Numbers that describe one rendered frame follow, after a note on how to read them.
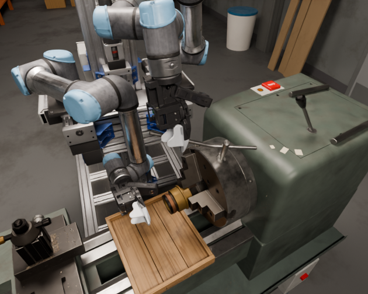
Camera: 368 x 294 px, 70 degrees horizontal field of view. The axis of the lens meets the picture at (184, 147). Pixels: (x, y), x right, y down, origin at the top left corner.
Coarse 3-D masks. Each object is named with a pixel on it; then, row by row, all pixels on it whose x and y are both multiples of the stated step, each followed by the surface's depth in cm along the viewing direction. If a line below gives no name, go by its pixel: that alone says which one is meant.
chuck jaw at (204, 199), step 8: (200, 192) 94; (208, 192) 94; (192, 200) 91; (200, 200) 91; (208, 200) 91; (216, 200) 91; (192, 208) 91; (200, 208) 90; (208, 208) 89; (216, 208) 88; (216, 216) 87; (224, 216) 90
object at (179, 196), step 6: (168, 192) 96; (174, 192) 92; (180, 192) 91; (186, 192) 93; (162, 198) 95; (168, 198) 91; (174, 198) 91; (180, 198) 91; (186, 198) 92; (168, 204) 90; (174, 204) 90; (180, 204) 91; (186, 204) 92; (168, 210) 95; (174, 210) 91; (180, 210) 92
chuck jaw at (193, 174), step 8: (192, 152) 96; (184, 160) 95; (192, 160) 94; (184, 168) 96; (192, 168) 94; (184, 176) 94; (192, 176) 94; (200, 176) 95; (184, 184) 93; (192, 184) 94
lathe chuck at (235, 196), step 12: (204, 156) 88; (216, 156) 88; (228, 156) 88; (204, 168) 91; (216, 168) 85; (228, 168) 86; (240, 168) 87; (204, 180) 94; (216, 180) 86; (228, 180) 85; (240, 180) 86; (216, 192) 89; (228, 192) 84; (240, 192) 86; (228, 204) 85; (240, 204) 87; (204, 216) 106; (240, 216) 93
